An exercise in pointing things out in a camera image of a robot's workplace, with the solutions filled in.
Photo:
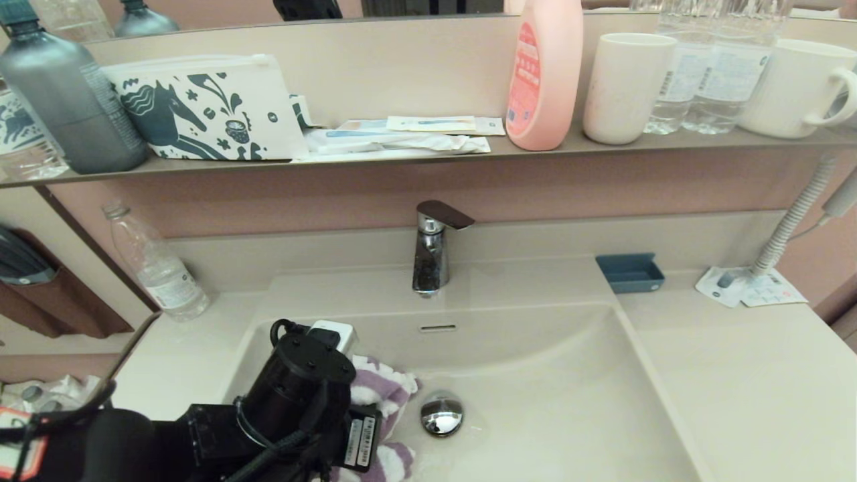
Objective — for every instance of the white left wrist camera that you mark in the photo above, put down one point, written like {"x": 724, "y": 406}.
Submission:
{"x": 335, "y": 335}

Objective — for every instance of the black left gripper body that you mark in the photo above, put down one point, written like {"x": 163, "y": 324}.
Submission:
{"x": 351, "y": 442}

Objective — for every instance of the clear bottle blue print label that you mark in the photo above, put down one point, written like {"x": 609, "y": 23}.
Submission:
{"x": 25, "y": 157}

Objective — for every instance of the crumpled white plastic wrapper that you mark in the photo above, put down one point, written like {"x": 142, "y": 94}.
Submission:
{"x": 402, "y": 142}

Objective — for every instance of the grey wall shelf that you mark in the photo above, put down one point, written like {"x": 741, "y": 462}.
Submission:
{"x": 499, "y": 149}

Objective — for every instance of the purple white striped towel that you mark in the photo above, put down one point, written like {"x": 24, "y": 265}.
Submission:
{"x": 395, "y": 388}

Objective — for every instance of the shrink-wrapped bottle pack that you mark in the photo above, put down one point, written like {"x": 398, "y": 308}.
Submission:
{"x": 60, "y": 388}

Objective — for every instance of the chrome drain stopper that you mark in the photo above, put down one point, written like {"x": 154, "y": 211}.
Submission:
{"x": 442, "y": 414}

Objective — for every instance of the grey bottle teal cap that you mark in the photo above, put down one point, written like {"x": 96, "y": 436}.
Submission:
{"x": 70, "y": 114}

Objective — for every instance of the white pouch blue horse print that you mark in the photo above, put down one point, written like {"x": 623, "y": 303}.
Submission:
{"x": 201, "y": 110}

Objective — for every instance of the white sachet grey picture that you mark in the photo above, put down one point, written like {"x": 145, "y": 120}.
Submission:
{"x": 720, "y": 284}

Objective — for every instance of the beige sink basin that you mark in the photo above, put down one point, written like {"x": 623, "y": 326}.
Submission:
{"x": 569, "y": 388}

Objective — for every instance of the flat white sachet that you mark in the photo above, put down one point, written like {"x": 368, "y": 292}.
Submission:
{"x": 492, "y": 126}

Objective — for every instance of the small white toothbrush packet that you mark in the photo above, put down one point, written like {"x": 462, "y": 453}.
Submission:
{"x": 432, "y": 124}

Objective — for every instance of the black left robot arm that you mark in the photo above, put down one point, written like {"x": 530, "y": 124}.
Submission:
{"x": 288, "y": 395}

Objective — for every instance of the metal towel rail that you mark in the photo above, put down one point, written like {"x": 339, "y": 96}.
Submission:
{"x": 135, "y": 348}

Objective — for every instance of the chrome faucet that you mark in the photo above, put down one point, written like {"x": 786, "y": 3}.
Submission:
{"x": 430, "y": 261}

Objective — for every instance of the clear water bottle white label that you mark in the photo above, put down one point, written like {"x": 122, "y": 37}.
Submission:
{"x": 733, "y": 80}
{"x": 675, "y": 87}

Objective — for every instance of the brown hanging pouch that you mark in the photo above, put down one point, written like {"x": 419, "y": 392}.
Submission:
{"x": 67, "y": 308}

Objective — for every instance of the blue soap dish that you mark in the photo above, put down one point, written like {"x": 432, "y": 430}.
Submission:
{"x": 631, "y": 274}

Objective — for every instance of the white ceramic mug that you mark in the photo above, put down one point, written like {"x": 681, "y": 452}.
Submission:
{"x": 783, "y": 90}

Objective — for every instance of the slim clear plastic bottle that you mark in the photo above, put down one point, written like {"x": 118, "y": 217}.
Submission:
{"x": 164, "y": 281}

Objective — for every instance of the white plastic tumbler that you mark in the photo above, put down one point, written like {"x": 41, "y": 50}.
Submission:
{"x": 626, "y": 94}

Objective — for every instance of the black hair dryer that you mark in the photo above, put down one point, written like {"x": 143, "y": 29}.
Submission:
{"x": 23, "y": 261}

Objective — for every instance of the pink lotion bottle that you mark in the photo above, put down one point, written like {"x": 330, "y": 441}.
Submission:
{"x": 552, "y": 80}

